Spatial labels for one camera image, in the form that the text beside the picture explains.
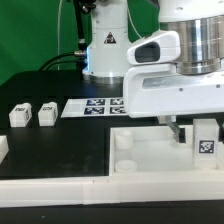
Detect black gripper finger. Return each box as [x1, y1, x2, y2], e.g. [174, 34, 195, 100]
[218, 122, 224, 143]

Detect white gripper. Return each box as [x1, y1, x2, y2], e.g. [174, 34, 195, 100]
[123, 64, 224, 143]

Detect white square tabletop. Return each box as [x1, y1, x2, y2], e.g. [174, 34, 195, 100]
[109, 125, 224, 176]

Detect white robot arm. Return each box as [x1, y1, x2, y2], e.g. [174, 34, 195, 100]
[83, 0, 224, 133]

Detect white U-shaped obstacle fence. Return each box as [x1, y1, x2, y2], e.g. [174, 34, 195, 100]
[0, 135, 224, 208]

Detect AprilTag base sheet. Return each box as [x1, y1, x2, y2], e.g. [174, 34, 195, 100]
[61, 97, 126, 118]

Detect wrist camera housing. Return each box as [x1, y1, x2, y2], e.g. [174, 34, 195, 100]
[126, 30, 181, 66]

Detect black cables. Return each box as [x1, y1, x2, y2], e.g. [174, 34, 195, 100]
[38, 0, 96, 72]

